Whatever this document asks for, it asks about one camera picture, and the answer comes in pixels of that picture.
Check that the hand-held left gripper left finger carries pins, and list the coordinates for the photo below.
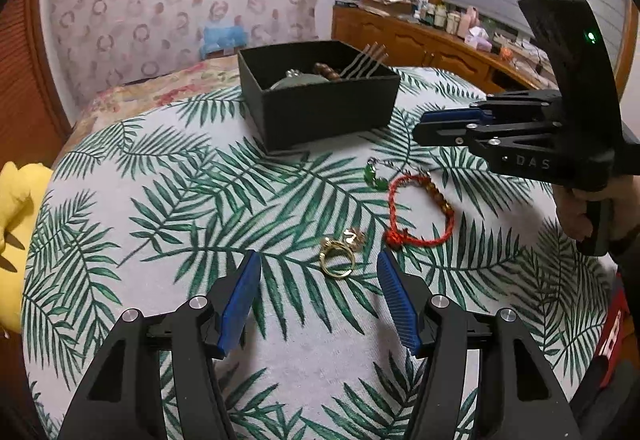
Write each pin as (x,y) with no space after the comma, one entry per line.
(240,305)

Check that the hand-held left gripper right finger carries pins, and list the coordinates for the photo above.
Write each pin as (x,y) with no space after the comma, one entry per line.
(399,305)

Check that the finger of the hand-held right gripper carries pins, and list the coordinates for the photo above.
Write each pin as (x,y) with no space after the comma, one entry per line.
(440,134)
(445,115)

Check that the green jade pendant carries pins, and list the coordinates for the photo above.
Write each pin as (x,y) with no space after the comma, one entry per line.
(375,176)

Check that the silver comb with purple flowers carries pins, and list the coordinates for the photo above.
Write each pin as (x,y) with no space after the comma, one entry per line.
(365,62)

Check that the black square box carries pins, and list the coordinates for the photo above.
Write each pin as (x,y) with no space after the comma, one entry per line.
(320,114)

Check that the person's right hand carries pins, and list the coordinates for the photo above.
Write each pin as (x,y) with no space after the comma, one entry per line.
(570,215)

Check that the small gold earring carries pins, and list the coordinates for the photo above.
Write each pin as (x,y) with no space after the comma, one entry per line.
(354,238)

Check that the pink tissue box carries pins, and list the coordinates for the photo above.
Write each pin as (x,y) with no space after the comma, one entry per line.
(479,39)

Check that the long wooden cabinet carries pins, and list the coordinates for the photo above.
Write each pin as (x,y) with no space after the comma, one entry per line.
(400,39)

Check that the row of cosmetic bottles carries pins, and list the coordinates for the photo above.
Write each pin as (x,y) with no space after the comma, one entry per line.
(445,17)

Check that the green leaf print blanket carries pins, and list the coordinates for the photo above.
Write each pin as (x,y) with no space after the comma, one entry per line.
(175,200)

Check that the dark clothing with red print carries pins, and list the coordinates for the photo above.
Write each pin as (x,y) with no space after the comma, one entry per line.
(610,370)

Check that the floral bedspread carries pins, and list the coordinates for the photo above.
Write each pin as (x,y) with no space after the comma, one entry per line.
(150,92)

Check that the yellow plush toy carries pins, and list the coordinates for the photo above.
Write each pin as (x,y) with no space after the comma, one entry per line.
(20,230)

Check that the blue bag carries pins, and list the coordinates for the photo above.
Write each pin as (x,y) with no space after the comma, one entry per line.
(222,37)

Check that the brown slatted wooden wardrobe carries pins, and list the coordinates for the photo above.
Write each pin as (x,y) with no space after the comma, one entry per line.
(25,84)

